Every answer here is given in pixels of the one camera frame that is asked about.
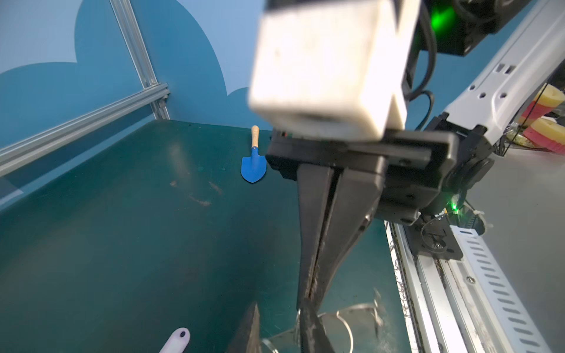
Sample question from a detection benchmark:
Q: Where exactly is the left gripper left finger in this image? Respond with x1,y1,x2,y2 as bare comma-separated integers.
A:
227,302,262,353

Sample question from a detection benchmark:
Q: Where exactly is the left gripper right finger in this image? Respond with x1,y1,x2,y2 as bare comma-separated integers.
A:
300,299,335,353

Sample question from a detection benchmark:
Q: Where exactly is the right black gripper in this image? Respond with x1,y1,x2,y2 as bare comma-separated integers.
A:
266,130,459,309

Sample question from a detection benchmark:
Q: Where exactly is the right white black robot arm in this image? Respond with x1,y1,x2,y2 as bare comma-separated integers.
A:
266,1,564,310

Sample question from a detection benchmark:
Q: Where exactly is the blue toy shovel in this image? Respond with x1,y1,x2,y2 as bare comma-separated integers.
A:
241,125,267,184

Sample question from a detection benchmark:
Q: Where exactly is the yellow pink sponge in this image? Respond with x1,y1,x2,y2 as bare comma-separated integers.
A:
511,84,564,154

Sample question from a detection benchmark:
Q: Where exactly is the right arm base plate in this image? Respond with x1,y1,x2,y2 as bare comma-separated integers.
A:
403,213,463,260

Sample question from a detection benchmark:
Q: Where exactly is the aluminium mounting rail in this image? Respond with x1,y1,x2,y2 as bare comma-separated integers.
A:
385,222,508,352

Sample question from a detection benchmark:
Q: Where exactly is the white slotted cable duct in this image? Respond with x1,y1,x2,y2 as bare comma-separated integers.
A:
451,226,551,352

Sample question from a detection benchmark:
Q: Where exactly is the right aluminium frame post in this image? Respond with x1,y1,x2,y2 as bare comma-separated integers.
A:
109,0,171,121

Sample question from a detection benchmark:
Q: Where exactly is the right side frame bar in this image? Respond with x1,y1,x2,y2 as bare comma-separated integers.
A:
1,83,169,176

